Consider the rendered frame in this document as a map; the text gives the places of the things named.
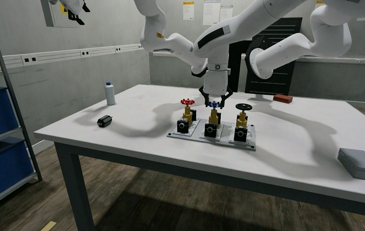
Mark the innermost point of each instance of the white bottle with blue cap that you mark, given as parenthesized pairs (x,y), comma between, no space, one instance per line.
(109,91)

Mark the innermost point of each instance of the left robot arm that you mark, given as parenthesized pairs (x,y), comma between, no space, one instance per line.
(328,23)

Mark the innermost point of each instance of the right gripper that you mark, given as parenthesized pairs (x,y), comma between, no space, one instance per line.
(73,8)

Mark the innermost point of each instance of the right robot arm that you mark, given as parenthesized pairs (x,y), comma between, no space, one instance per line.
(152,39)

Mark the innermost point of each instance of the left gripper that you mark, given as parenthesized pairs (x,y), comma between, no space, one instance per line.
(216,83)

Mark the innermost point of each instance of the reddish-brown rectangular block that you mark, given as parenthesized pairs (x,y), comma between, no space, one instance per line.
(282,98)

